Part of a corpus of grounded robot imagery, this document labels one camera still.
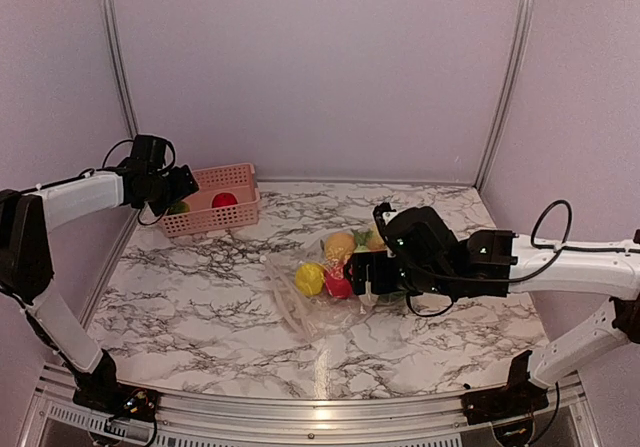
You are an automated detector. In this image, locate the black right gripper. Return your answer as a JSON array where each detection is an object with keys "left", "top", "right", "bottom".
[{"left": 343, "top": 250, "right": 455, "bottom": 297}]

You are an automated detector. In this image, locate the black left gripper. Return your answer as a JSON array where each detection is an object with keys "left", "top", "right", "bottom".
[{"left": 140, "top": 164, "right": 198, "bottom": 216}]

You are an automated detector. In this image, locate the green fake vegetable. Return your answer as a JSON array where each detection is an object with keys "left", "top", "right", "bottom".
[{"left": 167, "top": 201, "right": 191, "bottom": 215}]

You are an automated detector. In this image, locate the yellow fake pear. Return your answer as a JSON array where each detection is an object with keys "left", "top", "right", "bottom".
[{"left": 294, "top": 263, "right": 325, "bottom": 297}]

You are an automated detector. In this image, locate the clear zip top bag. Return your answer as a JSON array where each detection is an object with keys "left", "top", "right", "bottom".
[{"left": 261, "top": 224, "right": 402, "bottom": 342}]

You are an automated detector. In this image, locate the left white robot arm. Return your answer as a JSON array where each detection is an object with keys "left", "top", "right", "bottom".
[{"left": 1, "top": 134, "right": 198, "bottom": 412}]

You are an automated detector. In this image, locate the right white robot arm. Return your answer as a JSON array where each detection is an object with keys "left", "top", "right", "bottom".
[{"left": 343, "top": 203, "right": 639, "bottom": 415}]

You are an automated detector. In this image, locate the yellow fake lemon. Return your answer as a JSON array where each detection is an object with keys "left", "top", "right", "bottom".
[{"left": 365, "top": 224, "right": 386, "bottom": 251}]

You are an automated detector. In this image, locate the peach coloured fake fruit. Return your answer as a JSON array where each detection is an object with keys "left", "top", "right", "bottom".
[{"left": 324, "top": 232, "right": 357, "bottom": 263}]

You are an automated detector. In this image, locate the pink perforated plastic basket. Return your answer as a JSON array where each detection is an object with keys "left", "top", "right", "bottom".
[{"left": 159, "top": 163, "right": 260, "bottom": 238}]

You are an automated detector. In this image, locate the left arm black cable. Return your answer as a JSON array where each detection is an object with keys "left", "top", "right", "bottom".
[{"left": 74, "top": 138, "right": 177, "bottom": 227}]

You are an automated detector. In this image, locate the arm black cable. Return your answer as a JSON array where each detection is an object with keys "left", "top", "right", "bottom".
[
  {"left": 384, "top": 199, "right": 640, "bottom": 317},
  {"left": 74, "top": 138, "right": 177, "bottom": 227}
]

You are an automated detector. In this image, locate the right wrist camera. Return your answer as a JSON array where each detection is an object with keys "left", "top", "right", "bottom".
[{"left": 373, "top": 202, "right": 397, "bottom": 228}]

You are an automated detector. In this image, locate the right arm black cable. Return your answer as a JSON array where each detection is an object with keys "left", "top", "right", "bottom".
[{"left": 384, "top": 199, "right": 640, "bottom": 317}]

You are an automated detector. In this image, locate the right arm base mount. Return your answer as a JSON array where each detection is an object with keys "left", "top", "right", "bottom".
[{"left": 461, "top": 350, "right": 549, "bottom": 425}]

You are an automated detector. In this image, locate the right aluminium corner post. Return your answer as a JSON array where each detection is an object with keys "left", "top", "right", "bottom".
[{"left": 474, "top": 0, "right": 535, "bottom": 193}]

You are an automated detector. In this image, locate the aluminium corner post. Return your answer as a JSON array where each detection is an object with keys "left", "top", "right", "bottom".
[
  {"left": 100, "top": 0, "right": 139, "bottom": 138},
  {"left": 474, "top": 0, "right": 535, "bottom": 193}
]

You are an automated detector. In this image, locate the left aluminium corner post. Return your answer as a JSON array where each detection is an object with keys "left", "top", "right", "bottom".
[{"left": 100, "top": 0, "right": 139, "bottom": 138}]

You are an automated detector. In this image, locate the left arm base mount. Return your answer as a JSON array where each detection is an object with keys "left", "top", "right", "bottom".
[{"left": 68, "top": 350, "right": 160, "bottom": 422}]

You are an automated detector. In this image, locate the aluminium front frame rail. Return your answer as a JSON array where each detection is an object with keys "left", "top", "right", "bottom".
[{"left": 19, "top": 366, "right": 601, "bottom": 447}]

